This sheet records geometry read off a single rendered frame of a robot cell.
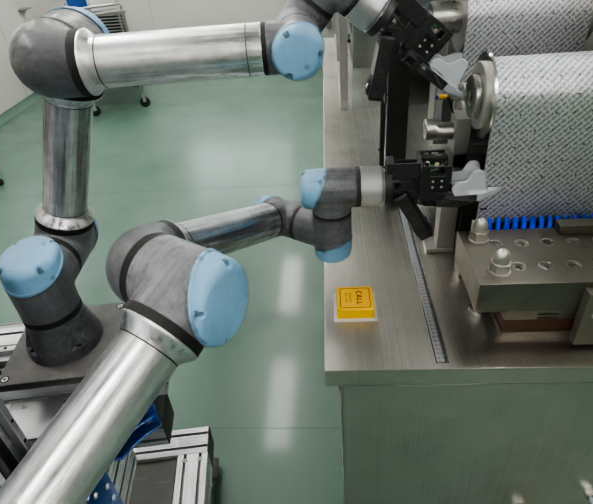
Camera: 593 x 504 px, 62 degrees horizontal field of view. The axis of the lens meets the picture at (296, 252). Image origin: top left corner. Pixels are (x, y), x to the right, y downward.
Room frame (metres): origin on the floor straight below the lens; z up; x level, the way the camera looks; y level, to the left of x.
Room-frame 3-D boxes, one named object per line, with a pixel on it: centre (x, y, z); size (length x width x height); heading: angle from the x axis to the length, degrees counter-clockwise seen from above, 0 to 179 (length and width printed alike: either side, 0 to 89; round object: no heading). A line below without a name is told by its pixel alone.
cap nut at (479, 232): (0.73, -0.33, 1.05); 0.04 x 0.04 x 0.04
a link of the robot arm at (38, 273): (0.79, 0.51, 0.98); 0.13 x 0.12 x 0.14; 178
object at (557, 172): (0.78, -0.47, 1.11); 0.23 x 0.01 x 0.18; 85
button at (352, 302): (0.72, -0.11, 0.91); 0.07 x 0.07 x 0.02; 85
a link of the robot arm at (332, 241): (0.83, -0.06, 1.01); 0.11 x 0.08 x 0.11; 53
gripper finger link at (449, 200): (0.78, -0.29, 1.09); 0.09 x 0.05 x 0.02; 83
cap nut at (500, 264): (0.63, -0.33, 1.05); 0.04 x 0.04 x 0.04
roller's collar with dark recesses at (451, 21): (1.11, -0.35, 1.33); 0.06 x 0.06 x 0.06; 85
